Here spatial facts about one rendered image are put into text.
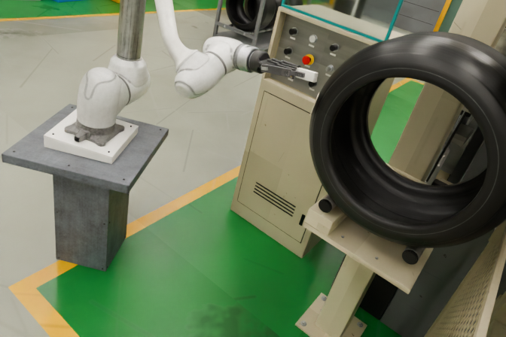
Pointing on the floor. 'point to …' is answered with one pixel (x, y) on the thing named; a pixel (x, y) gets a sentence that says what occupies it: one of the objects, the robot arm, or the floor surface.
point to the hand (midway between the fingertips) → (306, 74)
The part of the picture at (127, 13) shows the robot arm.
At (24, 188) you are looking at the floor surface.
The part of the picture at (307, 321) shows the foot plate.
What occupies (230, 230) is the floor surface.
